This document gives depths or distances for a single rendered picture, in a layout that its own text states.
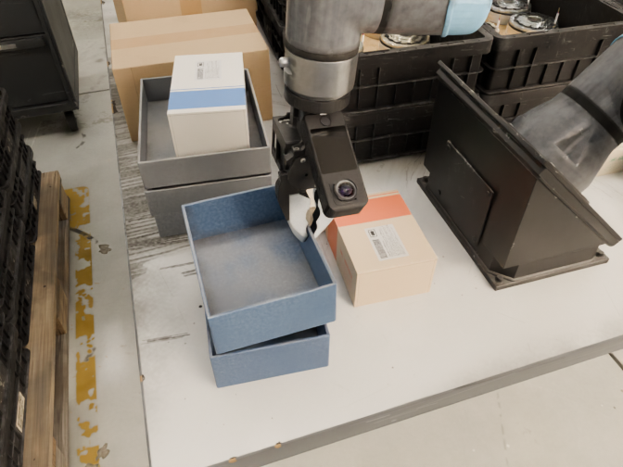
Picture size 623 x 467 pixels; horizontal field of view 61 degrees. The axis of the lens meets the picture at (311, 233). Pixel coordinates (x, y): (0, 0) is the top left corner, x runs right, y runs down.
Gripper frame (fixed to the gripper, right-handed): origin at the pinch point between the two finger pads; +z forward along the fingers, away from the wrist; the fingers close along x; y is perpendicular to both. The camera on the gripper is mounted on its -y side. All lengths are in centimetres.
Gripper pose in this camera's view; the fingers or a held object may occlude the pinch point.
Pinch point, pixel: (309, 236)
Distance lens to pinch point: 67.8
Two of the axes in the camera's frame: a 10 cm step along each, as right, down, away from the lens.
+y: -2.9, -6.6, 6.9
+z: -0.8, 7.4, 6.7
